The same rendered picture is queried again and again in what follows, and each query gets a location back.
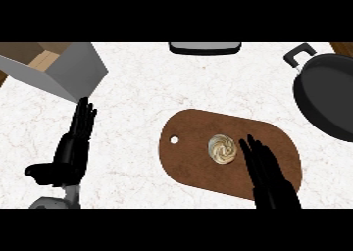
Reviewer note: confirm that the cream swirl cupcake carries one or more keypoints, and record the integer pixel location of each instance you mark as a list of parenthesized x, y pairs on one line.
[(222, 149)]

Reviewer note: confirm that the open grey drawer box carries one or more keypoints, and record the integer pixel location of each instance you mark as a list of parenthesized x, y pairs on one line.
[(53, 70)]

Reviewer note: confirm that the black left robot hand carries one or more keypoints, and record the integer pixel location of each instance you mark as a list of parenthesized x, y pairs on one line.
[(73, 153)]

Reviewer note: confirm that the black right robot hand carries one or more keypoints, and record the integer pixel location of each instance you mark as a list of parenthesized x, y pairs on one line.
[(271, 183)]

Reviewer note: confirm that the brown wooden cutting board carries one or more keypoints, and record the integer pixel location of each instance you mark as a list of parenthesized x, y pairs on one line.
[(232, 153)]

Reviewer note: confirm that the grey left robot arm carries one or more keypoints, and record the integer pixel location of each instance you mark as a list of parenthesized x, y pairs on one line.
[(58, 200)]

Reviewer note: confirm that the brown wooden cabinet corner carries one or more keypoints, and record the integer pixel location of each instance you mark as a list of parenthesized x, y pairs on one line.
[(349, 49)]

